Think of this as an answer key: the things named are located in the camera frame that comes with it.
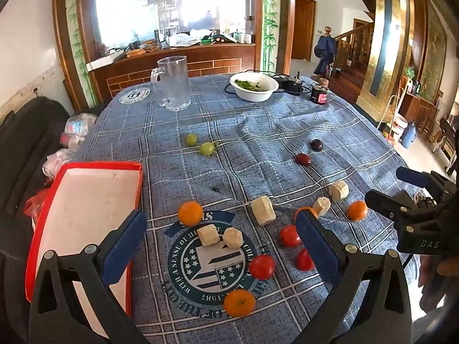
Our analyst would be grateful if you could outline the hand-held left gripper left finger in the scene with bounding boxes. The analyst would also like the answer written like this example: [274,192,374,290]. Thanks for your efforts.
[29,210,151,344]

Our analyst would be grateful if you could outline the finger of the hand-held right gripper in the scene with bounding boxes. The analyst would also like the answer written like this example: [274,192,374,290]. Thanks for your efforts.
[365,189,443,232]
[396,167,449,201]

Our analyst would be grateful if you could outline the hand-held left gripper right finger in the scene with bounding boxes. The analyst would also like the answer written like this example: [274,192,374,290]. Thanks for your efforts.
[287,208,413,344]

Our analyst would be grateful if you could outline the red tomato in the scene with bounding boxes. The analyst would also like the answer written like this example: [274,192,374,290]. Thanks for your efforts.
[279,224,302,247]
[296,248,316,272]
[248,254,277,280]

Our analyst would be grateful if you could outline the orange mandarin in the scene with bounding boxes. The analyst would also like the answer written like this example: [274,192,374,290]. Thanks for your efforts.
[346,201,369,222]
[293,206,319,223]
[178,201,203,225]
[224,290,256,318]

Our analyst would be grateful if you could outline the small sugarcane chunk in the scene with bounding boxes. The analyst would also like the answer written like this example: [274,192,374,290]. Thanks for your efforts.
[313,197,331,217]

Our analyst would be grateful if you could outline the red rimmed white tray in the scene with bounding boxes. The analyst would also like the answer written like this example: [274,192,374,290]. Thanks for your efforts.
[24,162,144,341]

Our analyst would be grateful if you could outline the blue thermos jug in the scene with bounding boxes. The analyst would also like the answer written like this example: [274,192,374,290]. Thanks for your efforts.
[401,122,418,149]

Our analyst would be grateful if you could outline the white bucket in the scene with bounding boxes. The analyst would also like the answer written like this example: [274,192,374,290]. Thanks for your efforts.
[392,116,409,137]

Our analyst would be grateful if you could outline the wooden cabinet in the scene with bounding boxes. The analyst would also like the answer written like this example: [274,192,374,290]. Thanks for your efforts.
[398,93,440,133]

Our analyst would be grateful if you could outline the tofu cube right pair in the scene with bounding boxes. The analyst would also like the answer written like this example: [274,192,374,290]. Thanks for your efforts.
[223,227,244,249]

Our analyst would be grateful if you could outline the square sugarcane chunk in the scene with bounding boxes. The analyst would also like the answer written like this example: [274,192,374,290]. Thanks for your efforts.
[198,224,220,247]

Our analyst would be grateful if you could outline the red plastic bag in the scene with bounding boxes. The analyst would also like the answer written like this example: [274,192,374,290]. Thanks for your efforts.
[23,188,51,223]

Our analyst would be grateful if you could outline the blue plaid tablecloth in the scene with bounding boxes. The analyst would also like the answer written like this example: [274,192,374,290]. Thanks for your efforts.
[81,73,436,344]

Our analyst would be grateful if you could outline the dark jar with red label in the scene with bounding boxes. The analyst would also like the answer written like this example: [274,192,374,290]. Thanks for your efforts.
[310,78,329,105]

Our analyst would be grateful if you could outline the wooden stair railing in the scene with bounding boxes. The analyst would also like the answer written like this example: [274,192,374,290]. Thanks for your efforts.
[333,18,375,79]

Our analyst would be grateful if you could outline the black sofa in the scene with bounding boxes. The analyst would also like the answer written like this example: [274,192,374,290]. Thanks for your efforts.
[0,95,72,344]

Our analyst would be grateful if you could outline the black power adapter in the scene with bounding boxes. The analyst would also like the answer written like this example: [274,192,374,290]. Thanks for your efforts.
[278,75,304,94]

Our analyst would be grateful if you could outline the dark blue jacket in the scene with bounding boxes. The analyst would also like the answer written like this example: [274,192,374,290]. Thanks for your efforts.
[313,35,338,76]

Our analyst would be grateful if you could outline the white bowl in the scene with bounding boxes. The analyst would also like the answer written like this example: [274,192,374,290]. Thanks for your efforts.
[230,72,279,102]

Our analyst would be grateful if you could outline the clear glass pitcher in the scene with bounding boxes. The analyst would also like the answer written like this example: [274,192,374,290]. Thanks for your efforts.
[150,56,192,112]

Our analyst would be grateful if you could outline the chopped green vegetables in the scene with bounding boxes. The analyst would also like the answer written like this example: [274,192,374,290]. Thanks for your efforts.
[237,80,270,91]

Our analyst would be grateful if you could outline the brown wooden door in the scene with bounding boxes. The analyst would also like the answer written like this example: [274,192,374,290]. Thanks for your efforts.
[291,0,317,61]

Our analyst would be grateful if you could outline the wooden brick-pattern counter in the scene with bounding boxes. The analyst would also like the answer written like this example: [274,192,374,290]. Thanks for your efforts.
[86,43,257,97]

